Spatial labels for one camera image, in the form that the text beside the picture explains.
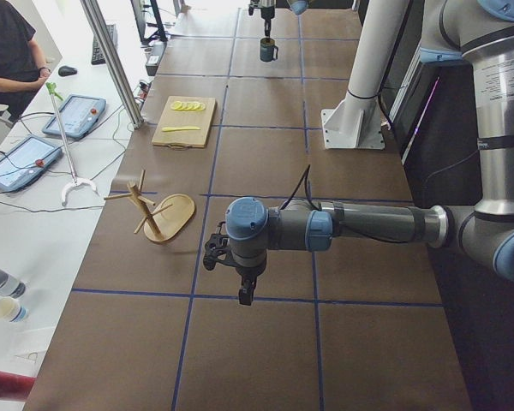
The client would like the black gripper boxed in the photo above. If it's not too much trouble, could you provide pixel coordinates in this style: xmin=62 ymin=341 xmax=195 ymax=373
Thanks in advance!
xmin=233 ymin=252 xmax=266 ymax=305
xmin=248 ymin=0 xmax=276 ymax=36

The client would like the blue mug yellow inside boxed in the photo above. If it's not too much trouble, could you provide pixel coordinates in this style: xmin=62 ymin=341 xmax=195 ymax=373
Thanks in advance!
xmin=260 ymin=37 xmax=278 ymax=63

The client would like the wooden cup storage rack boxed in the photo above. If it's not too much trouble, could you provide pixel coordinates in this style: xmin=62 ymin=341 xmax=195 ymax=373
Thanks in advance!
xmin=105 ymin=169 xmax=195 ymax=243

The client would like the paper cup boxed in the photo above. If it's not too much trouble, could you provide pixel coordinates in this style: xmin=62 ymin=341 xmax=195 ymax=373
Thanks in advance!
xmin=0 ymin=297 xmax=28 ymax=323

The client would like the black power adapter box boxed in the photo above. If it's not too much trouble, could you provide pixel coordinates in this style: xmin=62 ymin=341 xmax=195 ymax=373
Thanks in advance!
xmin=145 ymin=41 xmax=166 ymax=76

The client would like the yellow plastic knife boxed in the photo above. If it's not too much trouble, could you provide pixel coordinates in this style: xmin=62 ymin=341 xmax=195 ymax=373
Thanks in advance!
xmin=161 ymin=126 xmax=201 ymax=133

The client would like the bamboo cutting board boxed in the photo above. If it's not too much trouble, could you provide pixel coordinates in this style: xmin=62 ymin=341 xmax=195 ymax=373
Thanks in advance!
xmin=152 ymin=95 xmax=216 ymax=148

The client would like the black keyboard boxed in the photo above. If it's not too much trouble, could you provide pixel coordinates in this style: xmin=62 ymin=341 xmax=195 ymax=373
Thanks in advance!
xmin=91 ymin=24 xmax=117 ymax=66

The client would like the black computer mouse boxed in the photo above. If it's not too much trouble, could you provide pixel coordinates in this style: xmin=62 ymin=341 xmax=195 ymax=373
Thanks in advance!
xmin=57 ymin=65 xmax=78 ymax=77

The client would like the teach pendant far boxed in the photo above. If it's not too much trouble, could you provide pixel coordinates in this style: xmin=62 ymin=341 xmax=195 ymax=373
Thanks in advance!
xmin=51 ymin=94 xmax=106 ymax=140

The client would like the teach pendant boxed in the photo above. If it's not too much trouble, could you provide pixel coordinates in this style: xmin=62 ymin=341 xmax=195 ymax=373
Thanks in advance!
xmin=51 ymin=94 xmax=106 ymax=140
xmin=0 ymin=135 xmax=63 ymax=193

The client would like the metal reacher grabber stick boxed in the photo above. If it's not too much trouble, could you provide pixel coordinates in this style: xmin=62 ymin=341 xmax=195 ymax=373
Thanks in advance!
xmin=45 ymin=81 xmax=98 ymax=206

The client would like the teach pendant near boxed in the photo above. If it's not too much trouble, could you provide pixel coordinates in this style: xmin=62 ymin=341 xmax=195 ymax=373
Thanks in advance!
xmin=0 ymin=135 xmax=63 ymax=193

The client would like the seated person black shirt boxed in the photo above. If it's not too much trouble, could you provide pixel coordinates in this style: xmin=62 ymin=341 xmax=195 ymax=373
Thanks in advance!
xmin=0 ymin=1 xmax=51 ymax=121

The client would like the red object at edge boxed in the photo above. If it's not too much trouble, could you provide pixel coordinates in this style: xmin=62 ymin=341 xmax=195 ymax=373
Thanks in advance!
xmin=0 ymin=371 xmax=36 ymax=402

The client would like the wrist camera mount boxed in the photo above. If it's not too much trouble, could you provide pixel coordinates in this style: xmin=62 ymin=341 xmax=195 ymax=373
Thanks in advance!
xmin=203 ymin=221 xmax=236 ymax=271

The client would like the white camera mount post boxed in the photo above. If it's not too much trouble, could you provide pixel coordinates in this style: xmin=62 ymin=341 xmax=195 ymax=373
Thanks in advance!
xmin=321 ymin=1 xmax=424 ymax=150

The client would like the aluminium frame post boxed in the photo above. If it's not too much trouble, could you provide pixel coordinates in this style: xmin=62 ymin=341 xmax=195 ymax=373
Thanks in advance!
xmin=81 ymin=0 xmax=144 ymax=129

